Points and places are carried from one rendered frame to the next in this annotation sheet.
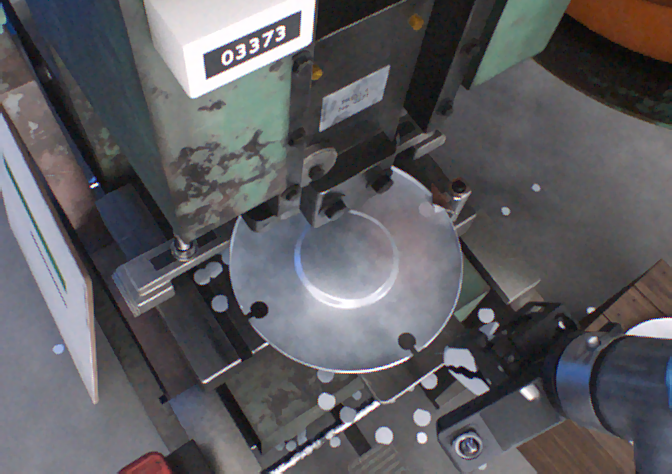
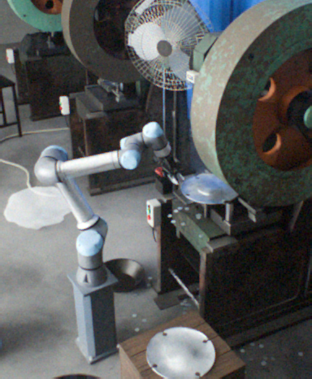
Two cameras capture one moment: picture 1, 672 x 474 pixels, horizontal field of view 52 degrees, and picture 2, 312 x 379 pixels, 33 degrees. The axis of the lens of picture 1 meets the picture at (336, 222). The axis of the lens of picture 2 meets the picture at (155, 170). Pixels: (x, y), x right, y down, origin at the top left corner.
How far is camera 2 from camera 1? 2.43 m
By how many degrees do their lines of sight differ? 73
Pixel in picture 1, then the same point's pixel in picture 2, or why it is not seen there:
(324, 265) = (207, 185)
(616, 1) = not seen: hidden behind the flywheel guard
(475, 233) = (228, 238)
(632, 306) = (221, 346)
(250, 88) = not seen: hidden behind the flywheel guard
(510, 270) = (215, 243)
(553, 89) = not seen: outside the picture
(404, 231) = (217, 197)
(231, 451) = (170, 196)
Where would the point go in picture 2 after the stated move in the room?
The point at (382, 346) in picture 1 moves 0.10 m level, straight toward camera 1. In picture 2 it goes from (186, 191) to (170, 185)
